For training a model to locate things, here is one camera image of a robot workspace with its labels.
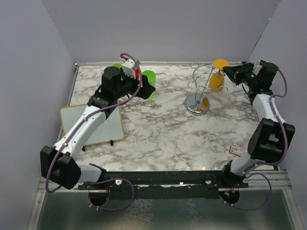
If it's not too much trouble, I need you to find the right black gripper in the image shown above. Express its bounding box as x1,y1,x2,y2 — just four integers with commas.
223,63,259,88

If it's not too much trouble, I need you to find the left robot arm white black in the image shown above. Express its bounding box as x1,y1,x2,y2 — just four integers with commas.
40,66,155,193

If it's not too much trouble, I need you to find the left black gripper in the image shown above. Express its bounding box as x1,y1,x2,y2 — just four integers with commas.
114,69,155,99

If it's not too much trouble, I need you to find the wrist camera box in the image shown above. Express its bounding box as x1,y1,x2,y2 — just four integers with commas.
253,65,262,75
121,58,140,80

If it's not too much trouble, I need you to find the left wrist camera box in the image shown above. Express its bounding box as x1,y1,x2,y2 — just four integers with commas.
121,58,140,80

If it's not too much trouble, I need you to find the small framed whiteboard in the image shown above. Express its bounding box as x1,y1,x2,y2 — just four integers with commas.
59,104,125,146

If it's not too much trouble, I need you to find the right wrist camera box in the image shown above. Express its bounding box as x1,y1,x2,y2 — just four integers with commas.
253,65,262,75

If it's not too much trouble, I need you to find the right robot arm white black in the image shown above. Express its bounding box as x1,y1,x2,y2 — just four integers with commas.
220,60,295,187

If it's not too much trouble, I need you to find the orange plastic wine glass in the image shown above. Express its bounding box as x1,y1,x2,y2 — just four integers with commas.
200,59,230,112

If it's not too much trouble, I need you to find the black front mounting rail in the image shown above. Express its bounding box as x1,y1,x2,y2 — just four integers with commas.
78,171,248,200

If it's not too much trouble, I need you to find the small red white card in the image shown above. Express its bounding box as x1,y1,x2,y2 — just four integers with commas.
229,146,245,156

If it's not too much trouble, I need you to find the red plastic wine glass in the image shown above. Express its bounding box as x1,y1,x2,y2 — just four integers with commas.
135,69,140,80

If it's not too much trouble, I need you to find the green wine glass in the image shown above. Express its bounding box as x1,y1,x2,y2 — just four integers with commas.
111,64,122,82
142,70,156,100

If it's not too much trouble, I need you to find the chrome wire glass rack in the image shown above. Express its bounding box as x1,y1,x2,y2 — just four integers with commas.
184,63,228,115

